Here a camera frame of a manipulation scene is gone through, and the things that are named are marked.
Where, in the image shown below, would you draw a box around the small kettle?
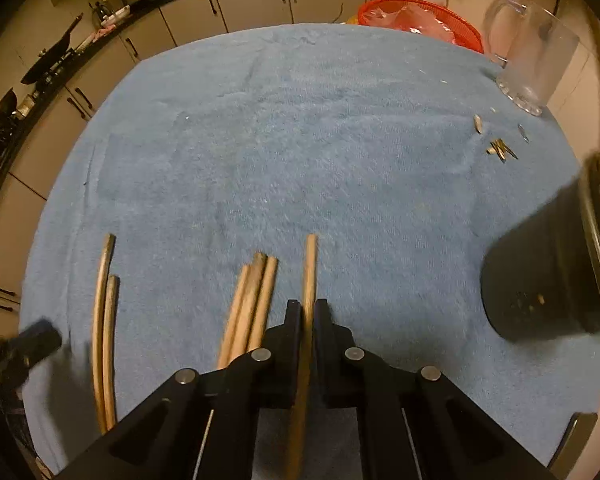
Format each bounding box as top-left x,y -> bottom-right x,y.
92,2 -> 131,28

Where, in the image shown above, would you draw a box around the beige lower cabinets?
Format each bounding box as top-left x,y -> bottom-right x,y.
0,0 -> 481,331

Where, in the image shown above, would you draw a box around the black cooking pot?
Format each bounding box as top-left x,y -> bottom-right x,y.
0,87 -> 21,128

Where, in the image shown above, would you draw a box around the clear glass mug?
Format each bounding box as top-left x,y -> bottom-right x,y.
481,0 -> 581,118

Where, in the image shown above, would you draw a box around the black wok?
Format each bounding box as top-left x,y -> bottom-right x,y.
20,12 -> 84,86

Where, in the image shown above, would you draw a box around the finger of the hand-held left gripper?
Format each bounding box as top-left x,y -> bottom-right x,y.
9,317 -> 63,364

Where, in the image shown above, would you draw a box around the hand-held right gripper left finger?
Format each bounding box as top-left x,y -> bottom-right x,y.
55,299 -> 303,480

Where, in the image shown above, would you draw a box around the dark perforated utensil holder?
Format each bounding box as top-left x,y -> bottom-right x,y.
480,157 -> 600,346

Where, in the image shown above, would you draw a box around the red plastic basket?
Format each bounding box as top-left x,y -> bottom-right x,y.
356,0 -> 485,56

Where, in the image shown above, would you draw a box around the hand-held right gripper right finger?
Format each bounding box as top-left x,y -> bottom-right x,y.
312,298 -> 556,480

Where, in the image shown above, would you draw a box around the long bamboo chopstick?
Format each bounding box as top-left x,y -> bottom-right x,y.
285,234 -> 318,480

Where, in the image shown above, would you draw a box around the black smartphone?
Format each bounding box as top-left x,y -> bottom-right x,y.
547,411 -> 600,480

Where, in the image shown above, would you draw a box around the clear plastic bag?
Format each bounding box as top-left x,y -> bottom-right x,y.
380,0 -> 468,43

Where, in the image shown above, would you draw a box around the scattered seed husks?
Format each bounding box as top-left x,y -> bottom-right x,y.
472,114 -> 531,163

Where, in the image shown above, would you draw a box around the bunch of bamboo chopsticks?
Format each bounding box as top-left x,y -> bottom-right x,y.
91,233 -> 279,435

